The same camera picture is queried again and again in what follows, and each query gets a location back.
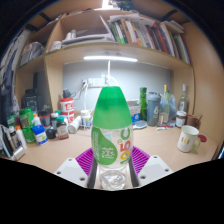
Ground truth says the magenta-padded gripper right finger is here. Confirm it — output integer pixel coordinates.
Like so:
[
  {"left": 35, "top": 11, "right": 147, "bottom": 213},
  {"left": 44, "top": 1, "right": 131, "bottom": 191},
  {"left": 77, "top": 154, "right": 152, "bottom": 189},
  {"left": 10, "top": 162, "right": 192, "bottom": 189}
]
[{"left": 128, "top": 145, "right": 174, "bottom": 189}]

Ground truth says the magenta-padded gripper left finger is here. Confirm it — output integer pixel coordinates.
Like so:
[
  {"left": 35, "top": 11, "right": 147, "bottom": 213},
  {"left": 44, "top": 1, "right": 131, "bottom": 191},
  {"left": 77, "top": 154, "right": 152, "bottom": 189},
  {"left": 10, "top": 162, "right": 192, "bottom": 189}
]
[{"left": 53, "top": 147, "right": 99, "bottom": 190}]

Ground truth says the clear bottle green label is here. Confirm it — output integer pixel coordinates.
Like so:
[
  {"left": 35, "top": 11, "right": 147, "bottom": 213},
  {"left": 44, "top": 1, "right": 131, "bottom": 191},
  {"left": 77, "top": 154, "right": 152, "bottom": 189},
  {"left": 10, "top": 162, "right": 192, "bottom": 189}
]
[{"left": 90, "top": 85, "right": 134, "bottom": 192}]

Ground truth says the red and white pen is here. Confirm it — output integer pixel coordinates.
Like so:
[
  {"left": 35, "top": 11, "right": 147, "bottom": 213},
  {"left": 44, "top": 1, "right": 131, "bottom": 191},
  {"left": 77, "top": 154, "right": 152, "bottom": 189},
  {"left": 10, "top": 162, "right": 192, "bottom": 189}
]
[{"left": 156, "top": 124, "right": 176, "bottom": 131}]

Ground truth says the dark bottle green cap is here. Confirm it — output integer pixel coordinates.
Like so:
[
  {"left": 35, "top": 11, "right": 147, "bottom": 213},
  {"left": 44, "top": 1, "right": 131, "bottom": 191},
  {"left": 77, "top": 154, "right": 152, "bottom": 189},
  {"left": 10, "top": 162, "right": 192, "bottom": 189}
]
[{"left": 55, "top": 115, "right": 70, "bottom": 140}]

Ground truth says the plain white bottle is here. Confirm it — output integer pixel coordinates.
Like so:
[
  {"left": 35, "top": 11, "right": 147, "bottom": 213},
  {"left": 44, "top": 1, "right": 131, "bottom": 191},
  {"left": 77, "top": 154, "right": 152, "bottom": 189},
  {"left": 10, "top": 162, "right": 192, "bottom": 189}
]
[{"left": 67, "top": 115, "right": 82, "bottom": 134}]

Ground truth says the pale blue hand mirror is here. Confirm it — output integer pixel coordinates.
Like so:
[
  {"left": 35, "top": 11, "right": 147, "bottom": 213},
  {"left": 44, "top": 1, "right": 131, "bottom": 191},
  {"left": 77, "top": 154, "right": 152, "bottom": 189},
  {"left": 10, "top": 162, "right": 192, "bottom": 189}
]
[{"left": 132, "top": 119, "right": 148, "bottom": 130}]

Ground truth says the white bottle blue label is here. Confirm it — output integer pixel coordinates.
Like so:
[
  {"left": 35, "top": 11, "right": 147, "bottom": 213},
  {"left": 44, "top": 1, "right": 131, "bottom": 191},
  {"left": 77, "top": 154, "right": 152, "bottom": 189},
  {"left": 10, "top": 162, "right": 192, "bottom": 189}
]
[{"left": 32, "top": 125, "right": 49, "bottom": 147}]

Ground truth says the small white jar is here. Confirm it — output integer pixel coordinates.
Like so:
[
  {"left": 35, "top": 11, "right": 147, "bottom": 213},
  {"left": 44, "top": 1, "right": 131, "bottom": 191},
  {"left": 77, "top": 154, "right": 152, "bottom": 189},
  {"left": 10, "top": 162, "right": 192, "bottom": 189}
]
[{"left": 80, "top": 109, "right": 93, "bottom": 130}]

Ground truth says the glass jar white lid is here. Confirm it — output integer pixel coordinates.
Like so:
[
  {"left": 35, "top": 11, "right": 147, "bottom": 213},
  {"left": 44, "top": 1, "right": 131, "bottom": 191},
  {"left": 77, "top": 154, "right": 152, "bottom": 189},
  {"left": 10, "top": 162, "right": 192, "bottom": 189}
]
[{"left": 175, "top": 110, "right": 188, "bottom": 129}]

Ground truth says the flat round red coaster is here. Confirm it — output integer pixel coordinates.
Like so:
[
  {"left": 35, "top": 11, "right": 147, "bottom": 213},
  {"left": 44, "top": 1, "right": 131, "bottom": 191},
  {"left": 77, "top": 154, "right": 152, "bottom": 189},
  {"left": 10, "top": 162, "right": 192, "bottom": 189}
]
[{"left": 198, "top": 133, "right": 208, "bottom": 144}]

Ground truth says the blue and white box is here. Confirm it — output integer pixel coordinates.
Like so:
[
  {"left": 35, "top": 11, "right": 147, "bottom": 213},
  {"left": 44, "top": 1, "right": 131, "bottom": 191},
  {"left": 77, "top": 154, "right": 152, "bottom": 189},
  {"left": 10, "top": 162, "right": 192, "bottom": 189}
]
[{"left": 127, "top": 99, "right": 142, "bottom": 125}]

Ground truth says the white bottle orange cap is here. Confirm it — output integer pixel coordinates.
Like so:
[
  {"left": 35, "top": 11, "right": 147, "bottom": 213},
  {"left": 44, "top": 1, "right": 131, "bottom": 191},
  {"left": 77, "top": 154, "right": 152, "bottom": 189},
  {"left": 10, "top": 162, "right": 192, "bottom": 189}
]
[{"left": 14, "top": 124, "right": 28, "bottom": 150}]

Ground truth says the brown mug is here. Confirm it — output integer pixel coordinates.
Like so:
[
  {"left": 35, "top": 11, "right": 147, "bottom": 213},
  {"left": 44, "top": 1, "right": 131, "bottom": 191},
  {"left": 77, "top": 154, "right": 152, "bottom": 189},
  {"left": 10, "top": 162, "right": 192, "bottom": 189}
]
[{"left": 185, "top": 114, "right": 203, "bottom": 130}]

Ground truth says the red and white canister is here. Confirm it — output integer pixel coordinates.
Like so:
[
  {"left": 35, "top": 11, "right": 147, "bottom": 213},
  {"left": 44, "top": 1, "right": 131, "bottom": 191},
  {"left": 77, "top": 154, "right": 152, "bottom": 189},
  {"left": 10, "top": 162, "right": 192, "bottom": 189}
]
[{"left": 59, "top": 97, "right": 75, "bottom": 114}]

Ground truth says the dark green glass bottle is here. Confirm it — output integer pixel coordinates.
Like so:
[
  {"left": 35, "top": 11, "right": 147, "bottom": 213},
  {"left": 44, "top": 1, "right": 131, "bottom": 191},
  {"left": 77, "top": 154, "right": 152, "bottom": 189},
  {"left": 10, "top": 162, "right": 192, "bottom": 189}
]
[{"left": 139, "top": 87, "right": 148, "bottom": 122}]

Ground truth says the yellow-capped glass bottle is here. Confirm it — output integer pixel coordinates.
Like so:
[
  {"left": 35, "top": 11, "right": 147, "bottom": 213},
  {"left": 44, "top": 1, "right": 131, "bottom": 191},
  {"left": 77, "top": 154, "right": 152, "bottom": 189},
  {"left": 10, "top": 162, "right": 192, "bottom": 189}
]
[{"left": 161, "top": 84, "right": 171, "bottom": 126}]

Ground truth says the green plastic tub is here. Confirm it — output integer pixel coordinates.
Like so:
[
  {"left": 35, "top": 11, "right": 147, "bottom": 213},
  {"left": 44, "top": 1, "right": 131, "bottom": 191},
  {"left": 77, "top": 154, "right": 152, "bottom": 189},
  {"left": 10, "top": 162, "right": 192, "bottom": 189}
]
[{"left": 18, "top": 108, "right": 34, "bottom": 129}]

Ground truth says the tall clear glass bottle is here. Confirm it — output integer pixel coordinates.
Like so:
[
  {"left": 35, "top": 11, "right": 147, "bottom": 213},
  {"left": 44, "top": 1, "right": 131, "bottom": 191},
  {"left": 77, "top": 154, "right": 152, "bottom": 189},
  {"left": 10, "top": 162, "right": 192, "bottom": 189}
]
[{"left": 178, "top": 83, "right": 190, "bottom": 114}]

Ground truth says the black speaker box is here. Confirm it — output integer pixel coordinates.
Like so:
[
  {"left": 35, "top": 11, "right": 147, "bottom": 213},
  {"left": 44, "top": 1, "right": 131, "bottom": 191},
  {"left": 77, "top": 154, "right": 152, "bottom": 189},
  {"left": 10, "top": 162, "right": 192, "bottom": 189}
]
[{"left": 21, "top": 87, "right": 51, "bottom": 114}]

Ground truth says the hanging dark garment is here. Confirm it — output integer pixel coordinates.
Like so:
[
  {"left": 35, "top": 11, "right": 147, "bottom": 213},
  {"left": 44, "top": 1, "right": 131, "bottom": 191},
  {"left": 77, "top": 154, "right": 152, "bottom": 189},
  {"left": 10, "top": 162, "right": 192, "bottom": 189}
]
[{"left": 0, "top": 29, "right": 33, "bottom": 124}]

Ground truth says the white bar desk lamp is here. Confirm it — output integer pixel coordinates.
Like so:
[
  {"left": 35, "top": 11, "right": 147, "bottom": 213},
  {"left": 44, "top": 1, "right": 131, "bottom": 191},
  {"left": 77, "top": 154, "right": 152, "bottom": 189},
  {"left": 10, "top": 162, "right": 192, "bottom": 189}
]
[{"left": 83, "top": 54, "right": 138, "bottom": 88}]

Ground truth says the wooden shelf unit with books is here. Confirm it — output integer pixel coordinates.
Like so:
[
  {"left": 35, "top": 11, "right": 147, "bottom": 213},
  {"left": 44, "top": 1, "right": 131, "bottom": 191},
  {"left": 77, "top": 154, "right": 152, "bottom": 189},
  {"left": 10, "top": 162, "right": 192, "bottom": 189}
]
[{"left": 13, "top": 0, "right": 196, "bottom": 116}]

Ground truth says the white mug green handle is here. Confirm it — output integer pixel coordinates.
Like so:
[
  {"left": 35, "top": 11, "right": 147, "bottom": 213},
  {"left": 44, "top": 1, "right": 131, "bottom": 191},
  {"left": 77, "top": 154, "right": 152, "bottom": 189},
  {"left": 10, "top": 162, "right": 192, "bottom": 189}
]
[{"left": 176, "top": 125, "right": 202, "bottom": 154}]

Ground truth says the white cable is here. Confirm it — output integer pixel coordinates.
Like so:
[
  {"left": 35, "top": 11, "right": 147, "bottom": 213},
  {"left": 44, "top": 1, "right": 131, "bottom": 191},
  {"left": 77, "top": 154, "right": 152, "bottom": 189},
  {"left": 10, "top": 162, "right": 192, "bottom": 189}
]
[{"left": 75, "top": 81, "right": 90, "bottom": 113}]

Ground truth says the white wall power strip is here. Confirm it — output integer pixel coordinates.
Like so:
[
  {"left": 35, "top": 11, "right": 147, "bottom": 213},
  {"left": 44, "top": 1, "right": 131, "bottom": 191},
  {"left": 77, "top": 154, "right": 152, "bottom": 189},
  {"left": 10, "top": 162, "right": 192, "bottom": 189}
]
[{"left": 81, "top": 78, "right": 104, "bottom": 88}]

